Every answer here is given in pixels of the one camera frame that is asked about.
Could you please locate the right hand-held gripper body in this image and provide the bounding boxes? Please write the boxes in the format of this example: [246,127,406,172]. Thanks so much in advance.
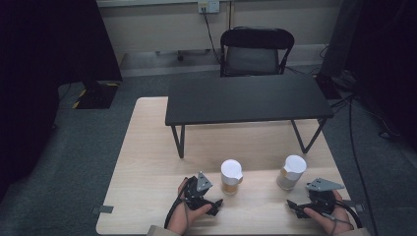
[305,177,346,214]

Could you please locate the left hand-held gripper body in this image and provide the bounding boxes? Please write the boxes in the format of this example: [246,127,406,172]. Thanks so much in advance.
[182,171,214,211]

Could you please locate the glass jar with orange powder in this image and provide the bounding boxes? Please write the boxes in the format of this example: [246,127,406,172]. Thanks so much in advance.
[219,158,244,197]

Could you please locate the person's right hand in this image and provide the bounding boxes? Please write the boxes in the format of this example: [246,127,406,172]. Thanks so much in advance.
[303,190,356,236]

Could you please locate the person's left hand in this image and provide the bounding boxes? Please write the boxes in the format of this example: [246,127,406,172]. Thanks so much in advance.
[166,177,213,236]

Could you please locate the small black table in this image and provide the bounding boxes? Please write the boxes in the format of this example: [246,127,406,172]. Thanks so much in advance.
[164,74,335,159]

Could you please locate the black stand base yellow stripes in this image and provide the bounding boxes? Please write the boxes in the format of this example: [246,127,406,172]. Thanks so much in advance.
[71,81,120,110]

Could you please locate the white wheeled stand base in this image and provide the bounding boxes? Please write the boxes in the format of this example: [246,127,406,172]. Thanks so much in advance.
[153,48,211,62]

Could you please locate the black folding chair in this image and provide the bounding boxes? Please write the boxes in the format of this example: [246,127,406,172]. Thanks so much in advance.
[219,27,296,79]

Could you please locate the dark grey curtain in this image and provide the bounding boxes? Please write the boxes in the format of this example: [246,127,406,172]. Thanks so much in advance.
[319,0,417,150]

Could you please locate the black curtain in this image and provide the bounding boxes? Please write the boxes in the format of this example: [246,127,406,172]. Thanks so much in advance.
[0,0,123,201]

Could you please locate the grey metal table bracket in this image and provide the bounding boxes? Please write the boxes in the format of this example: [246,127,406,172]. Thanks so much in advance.
[342,199,366,213]
[90,205,115,215]

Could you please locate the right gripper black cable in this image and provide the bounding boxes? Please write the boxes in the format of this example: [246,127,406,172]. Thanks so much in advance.
[334,198,364,229]

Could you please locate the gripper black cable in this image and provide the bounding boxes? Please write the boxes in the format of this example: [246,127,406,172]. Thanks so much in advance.
[334,198,364,229]
[163,178,192,230]

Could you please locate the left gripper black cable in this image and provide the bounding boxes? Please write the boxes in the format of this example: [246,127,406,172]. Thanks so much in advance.
[163,178,192,230]

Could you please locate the long black floor cable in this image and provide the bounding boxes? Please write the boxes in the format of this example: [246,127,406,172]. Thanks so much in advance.
[330,92,377,227]

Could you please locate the black power cable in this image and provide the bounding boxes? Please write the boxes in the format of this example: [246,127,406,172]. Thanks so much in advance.
[201,7,223,65]

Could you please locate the white wall socket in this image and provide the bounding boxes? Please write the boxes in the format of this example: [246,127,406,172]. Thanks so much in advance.
[197,0,221,15]

